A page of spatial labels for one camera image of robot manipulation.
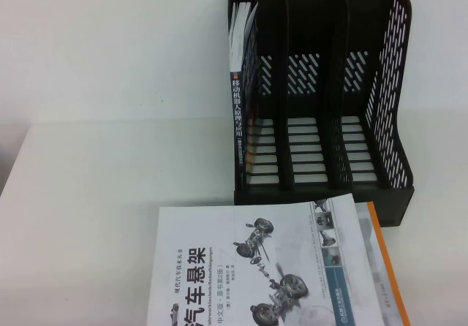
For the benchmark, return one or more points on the dark-spined mobile robot book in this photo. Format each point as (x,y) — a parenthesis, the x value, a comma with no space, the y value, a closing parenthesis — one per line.
(237,103)

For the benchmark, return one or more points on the black plastic book stand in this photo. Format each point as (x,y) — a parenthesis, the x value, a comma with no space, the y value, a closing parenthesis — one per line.
(311,11)

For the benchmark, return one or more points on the white car suspension book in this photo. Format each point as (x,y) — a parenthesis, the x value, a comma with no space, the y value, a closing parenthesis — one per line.
(219,267)

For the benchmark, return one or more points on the orange-bordered ROS2 programming book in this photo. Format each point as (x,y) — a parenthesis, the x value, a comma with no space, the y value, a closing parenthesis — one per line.
(380,267)

